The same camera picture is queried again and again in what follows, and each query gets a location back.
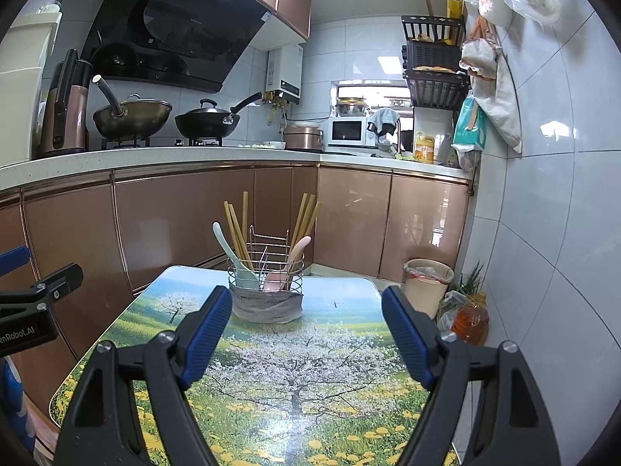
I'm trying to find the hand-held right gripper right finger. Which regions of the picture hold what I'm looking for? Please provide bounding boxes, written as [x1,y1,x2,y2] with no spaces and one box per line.
[381,285,562,466]

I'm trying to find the black kitchen rack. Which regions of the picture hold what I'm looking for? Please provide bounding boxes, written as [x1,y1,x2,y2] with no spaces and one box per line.
[401,14,471,156]

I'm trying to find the rose gold kitchen appliance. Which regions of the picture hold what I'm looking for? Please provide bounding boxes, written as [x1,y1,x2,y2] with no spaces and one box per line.
[38,49,94,158]

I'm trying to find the teal hanging bag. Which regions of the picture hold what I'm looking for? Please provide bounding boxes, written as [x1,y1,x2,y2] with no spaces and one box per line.
[451,91,488,151]

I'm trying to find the wooden chopsticks pair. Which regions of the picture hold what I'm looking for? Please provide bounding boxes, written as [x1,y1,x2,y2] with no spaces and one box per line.
[293,195,314,250]

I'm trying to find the row of brown base cabinets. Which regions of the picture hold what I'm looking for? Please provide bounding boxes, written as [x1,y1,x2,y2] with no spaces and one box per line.
[0,165,471,428]

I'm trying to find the white stone kitchen countertop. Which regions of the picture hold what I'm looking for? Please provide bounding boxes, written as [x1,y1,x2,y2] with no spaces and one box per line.
[0,146,474,195]

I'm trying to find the bronze wok with lid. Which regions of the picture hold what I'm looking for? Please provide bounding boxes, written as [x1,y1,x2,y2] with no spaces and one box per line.
[92,75,174,141]

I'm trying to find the black range hood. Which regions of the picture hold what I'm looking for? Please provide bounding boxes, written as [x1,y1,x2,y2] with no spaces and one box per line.
[80,0,272,94]

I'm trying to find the black wok with lid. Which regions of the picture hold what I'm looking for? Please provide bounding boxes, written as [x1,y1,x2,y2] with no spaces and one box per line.
[175,92,263,139]

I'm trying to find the light blue ceramic spoon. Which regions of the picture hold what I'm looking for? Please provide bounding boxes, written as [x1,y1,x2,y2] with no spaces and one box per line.
[212,222,260,292]

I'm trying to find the pink ceramic spoon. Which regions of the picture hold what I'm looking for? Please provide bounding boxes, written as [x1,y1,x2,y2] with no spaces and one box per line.
[264,235,312,292]

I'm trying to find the large amber oil bottle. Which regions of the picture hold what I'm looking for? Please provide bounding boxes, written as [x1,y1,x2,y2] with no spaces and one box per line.
[451,292,490,345]

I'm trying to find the brown rice cooker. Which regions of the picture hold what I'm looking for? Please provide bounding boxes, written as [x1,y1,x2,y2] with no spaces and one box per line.
[283,123,325,153]

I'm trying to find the gas stove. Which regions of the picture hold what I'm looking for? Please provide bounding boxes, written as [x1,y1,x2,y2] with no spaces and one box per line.
[99,136,224,150]

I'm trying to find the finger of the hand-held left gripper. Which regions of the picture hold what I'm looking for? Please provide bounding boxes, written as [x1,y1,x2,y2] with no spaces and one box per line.
[30,263,84,303]
[0,247,31,275]

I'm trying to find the grey blue towel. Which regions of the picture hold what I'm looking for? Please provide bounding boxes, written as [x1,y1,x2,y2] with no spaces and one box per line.
[367,107,401,132]

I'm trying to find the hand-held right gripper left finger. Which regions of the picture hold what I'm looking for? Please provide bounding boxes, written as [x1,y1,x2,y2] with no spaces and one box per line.
[57,285,234,466]

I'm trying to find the metal wire utensil holder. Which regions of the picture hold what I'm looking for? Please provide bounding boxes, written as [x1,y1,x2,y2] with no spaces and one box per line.
[228,226,305,323]

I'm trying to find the white microwave oven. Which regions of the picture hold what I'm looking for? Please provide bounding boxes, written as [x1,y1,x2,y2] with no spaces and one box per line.
[325,116,369,149]

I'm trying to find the yellow cooking oil bottle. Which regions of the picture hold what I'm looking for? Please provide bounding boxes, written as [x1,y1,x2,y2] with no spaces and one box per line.
[415,131,436,163]

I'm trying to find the white refrigerator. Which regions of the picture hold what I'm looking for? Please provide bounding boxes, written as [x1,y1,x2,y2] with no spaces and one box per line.
[0,4,64,168]

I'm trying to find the green onions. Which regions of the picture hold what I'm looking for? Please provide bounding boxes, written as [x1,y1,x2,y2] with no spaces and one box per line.
[458,261,486,297]

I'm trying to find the crumpled plastic bag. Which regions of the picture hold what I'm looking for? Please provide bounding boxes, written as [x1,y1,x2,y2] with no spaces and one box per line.
[437,290,467,331]

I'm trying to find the white gas water heater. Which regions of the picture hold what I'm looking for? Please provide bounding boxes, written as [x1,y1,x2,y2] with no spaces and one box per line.
[266,43,304,105]

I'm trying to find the steel pot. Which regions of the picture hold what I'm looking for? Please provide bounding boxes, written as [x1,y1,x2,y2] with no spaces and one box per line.
[336,97,368,118]

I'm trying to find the beige trash bin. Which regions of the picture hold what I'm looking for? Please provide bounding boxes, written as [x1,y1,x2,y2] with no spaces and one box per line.
[404,258,454,318]

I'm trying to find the white woven sack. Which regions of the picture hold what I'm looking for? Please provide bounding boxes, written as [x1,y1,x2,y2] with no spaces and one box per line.
[473,53,525,155]

